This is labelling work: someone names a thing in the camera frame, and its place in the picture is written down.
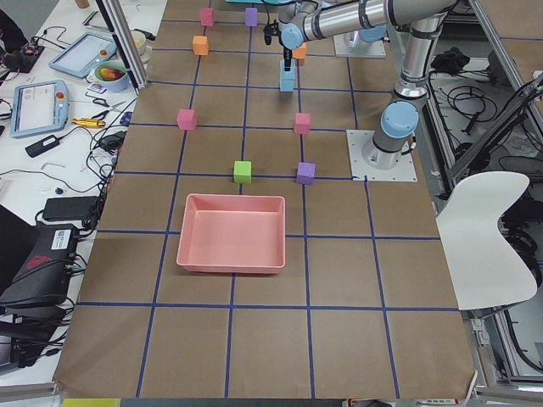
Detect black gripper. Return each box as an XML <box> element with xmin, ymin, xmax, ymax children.
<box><xmin>283</xmin><ymin>47</ymin><xmax>293</xmax><ymax>72</ymax></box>

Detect light blue block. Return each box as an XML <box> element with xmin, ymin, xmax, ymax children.
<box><xmin>280</xmin><ymin>59</ymin><xmax>296</xmax><ymax>81</ymax></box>
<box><xmin>279</xmin><ymin>79</ymin><xmax>295</xmax><ymax>92</ymax></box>

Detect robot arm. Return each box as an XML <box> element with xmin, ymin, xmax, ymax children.
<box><xmin>276</xmin><ymin>0</ymin><xmax>455</xmax><ymax>170</ymax></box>

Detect orange block far right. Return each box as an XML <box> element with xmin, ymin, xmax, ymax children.
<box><xmin>292</xmin><ymin>43</ymin><xmax>307</xmax><ymax>60</ymax></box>

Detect orange block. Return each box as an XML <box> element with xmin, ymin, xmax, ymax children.
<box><xmin>292</xmin><ymin>43</ymin><xmax>307</xmax><ymax>60</ymax></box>
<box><xmin>192</xmin><ymin>35</ymin><xmax>210</xmax><ymax>56</ymax></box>

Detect purple block right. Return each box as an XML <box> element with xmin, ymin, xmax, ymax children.
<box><xmin>244</xmin><ymin>8</ymin><xmax>258</xmax><ymax>27</ymax></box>

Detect purple block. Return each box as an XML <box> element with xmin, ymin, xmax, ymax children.
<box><xmin>244</xmin><ymin>8</ymin><xmax>258</xmax><ymax>27</ymax></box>
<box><xmin>295</xmin><ymin>162</ymin><xmax>316</xmax><ymax>186</ymax></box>

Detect pink block far left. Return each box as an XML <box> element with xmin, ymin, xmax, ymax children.
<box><xmin>293</xmin><ymin>113</ymin><xmax>311</xmax><ymax>135</ymax></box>

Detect pink block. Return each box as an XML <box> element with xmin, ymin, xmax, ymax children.
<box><xmin>199</xmin><ymin>8</ymin><xmax>215</xmax><ymax>27</ymax></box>
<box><xmin>176</xmin><ymin>109</ymin><xmax>197</xmax><ymax>131</ymax></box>
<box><xmin>293</xmin><ymin>113</ymin><xmax>311</xmax><ymax>135</ymax></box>

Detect cyan tray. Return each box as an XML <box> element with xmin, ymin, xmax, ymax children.
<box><xmin>226</xmin><ymin>0</ymin><xmax>292</xmax><ymax>6</ymax></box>

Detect orange block near right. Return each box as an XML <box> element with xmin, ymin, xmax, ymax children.
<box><xmin>192</xmin><ymin>35</ymin><xmax>210</xmax><ymax>56</ymax></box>

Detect pink block near right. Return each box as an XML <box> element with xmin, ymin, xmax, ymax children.
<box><xmin>199</xmin><ymin>8</ymin><xmax>215</xmax><ymax>27</ymax></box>

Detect purple block left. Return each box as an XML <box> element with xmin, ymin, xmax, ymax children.
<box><xmin>295</xmin><ymin>162</ymin><xmax>316</xmax><ymax>186</ymax></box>

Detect pink block near left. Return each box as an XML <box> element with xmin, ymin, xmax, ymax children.
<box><xmin>176</xmin><ymin>109</ymin><xmax>197</xmax><ymax>131</ymax></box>

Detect green block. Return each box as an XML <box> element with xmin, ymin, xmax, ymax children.
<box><xmin>233</xmin><ymin>160</ymin><xmax>252</xmax><ymax>185</ymax></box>

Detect cream bowl with lemon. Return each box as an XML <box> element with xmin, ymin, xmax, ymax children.
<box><xmin>131</xmin><ymin>30</ymin><xmax>152</xmax><ymax>63</ymax></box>

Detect blue bowl with fruit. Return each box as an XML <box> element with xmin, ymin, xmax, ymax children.
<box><xmin>94</xmin><ymin>60</ymin><xmax>129</xmax><ymax>92</ymax></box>

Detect scissors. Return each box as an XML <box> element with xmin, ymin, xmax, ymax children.
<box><xmin>87</xmin><ymin>98</ymin><xmax>127</xmax><ymax>121</ymax></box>

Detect pink tray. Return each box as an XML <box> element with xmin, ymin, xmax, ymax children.
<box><xmin>176</xmin><ymin>193</ymin><xmax>286</xmax><ymax>274</ymax></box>

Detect teach pendant far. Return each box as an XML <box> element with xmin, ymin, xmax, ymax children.
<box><xmin>48</xmin><ymin>33</ymin><xmax>117</xmax><ymax>78</ymax></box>

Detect teach pendant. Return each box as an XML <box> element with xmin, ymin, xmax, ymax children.
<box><xmin>48</xmin><ymin>33</ymin><xmax>117</xmax><ymax>78</ymax></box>
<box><xmin>10</xmin><ymin>80</ymin><xmax>70</xmax><ymax>138</ymax></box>

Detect teach pendant near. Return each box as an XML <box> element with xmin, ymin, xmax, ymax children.
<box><xmin>10</xmin><ymin>80</ymin><xmax>70</xmax><ymax>138</ymax></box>

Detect black power adapter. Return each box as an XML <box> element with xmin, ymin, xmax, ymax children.
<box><xmin>25</xmin><ymin>135</ymin><xmax>61</xmax><ymax>158</ymax></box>

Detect white chair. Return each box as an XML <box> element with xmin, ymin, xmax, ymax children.
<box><xmin>436</xmin><ymin>171</ymin><xmax>537</xmax><ymax>310</ymax></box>

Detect black computer box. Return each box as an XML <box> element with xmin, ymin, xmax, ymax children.
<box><xmin>1</xmin><ymin>224</ymin><xmax>77</xmax><ymax>316</ymax></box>

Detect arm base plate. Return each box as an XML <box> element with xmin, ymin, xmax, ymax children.
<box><xmin>333</xmin><ymin>31</ymin><xmax>386</xmax><ymax>59</ymax></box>
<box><xmin>346</xmin><ymin>130</ymin><xmax>417</xmax><ymax>182</ymax></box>

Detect aluminium frame post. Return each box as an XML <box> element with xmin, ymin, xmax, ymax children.
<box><xmin>96</xmin><ymin>0</ymin><xmax>148</xmax><ymax>90</ymax></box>

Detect yellow handled tool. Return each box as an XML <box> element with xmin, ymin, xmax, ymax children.
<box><xmin>71</xmin><ymin>118</ymin><xmax>106</xmax><ymax>129</ymax></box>

